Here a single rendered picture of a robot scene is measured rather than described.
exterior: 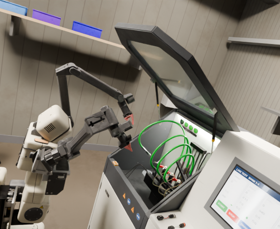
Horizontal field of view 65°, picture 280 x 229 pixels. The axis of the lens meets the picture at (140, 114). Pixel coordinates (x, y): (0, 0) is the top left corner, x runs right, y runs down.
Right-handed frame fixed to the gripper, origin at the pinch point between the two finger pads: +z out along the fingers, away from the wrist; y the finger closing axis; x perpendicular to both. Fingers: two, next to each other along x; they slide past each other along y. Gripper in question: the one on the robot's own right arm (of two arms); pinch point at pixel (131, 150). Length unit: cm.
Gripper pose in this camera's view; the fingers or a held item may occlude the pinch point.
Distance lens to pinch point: 147.7
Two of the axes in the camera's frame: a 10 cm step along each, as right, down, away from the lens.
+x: -1.9, -3.4, 9.2
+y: 8.5, -5.2, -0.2
